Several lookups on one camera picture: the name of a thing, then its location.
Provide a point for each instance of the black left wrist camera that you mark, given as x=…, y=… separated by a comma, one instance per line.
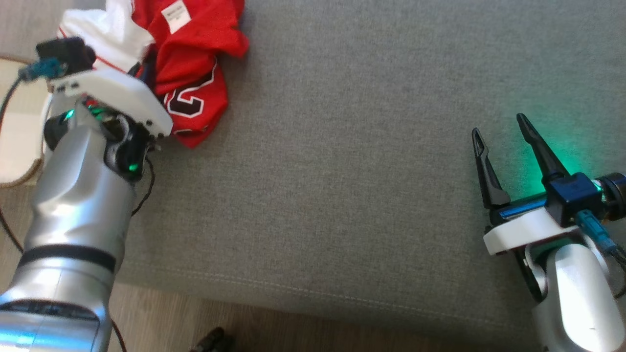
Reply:
x=66, y=53

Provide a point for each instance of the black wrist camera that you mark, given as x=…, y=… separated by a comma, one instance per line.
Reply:
x=66, y=53
x=574, y=198

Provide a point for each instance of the round tan laundry basket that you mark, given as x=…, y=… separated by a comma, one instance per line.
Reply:
x=17, y=122

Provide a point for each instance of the red white basketball jersey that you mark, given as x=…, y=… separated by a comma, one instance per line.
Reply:
x=190, y=63

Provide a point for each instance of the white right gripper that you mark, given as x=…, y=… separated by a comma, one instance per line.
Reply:
x=523, y=230

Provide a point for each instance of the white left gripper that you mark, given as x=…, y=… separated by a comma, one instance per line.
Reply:
x=117, y=93

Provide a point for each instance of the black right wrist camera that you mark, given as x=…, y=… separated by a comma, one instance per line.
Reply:
x=574, y=198

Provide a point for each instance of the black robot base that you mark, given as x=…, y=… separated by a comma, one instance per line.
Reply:
x=215, y=340

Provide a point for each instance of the grey fabric sofa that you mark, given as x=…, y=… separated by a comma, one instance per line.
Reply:
x=342, y=171

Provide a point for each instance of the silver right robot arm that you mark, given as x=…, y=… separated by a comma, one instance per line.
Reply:
x=582, y=303

